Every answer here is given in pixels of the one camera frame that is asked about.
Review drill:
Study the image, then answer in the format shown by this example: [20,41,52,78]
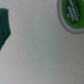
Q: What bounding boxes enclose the white kcup with green lid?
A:
[57,0,84,34]

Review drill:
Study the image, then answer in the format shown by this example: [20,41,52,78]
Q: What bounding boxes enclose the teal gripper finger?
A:
[0,8,11,49]

